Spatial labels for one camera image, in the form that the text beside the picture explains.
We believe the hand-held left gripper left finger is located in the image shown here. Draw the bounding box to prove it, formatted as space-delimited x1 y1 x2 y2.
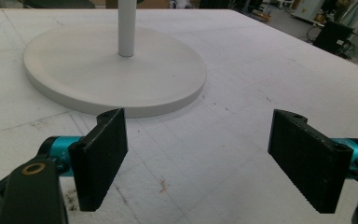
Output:
67 107 130 213

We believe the dark round seat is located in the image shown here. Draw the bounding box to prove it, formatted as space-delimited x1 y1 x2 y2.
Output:
21 0 96 9

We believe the white cabinet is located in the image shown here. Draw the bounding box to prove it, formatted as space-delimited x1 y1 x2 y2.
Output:
292 0 324 22

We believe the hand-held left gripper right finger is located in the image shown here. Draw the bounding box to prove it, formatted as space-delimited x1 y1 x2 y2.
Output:
267 108 354 215

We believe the black equipment box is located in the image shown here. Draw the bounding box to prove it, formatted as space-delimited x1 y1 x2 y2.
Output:
311 20 355 56

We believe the white round stand base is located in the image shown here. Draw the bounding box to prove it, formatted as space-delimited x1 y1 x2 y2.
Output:
22 0 208 119

